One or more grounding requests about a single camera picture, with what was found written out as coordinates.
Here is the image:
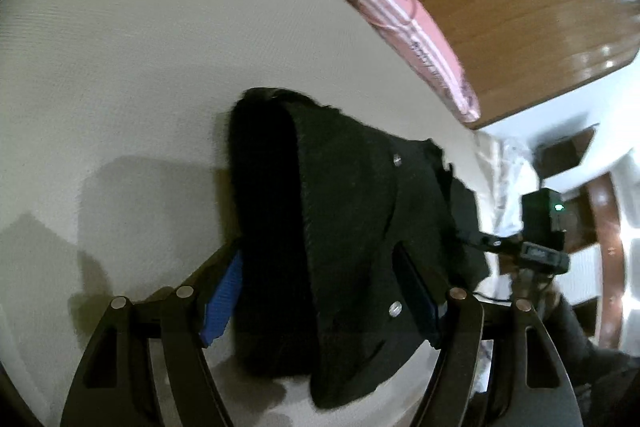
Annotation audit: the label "black pants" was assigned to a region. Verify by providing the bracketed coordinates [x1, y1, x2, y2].
[229, 88, 489, 410]

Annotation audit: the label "black tracker box green light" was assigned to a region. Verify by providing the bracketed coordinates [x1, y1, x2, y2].
[521, 187, 565, 251]

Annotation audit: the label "dark wall cabinet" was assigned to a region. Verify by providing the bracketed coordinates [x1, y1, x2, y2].
[533, 124, 599, 180]

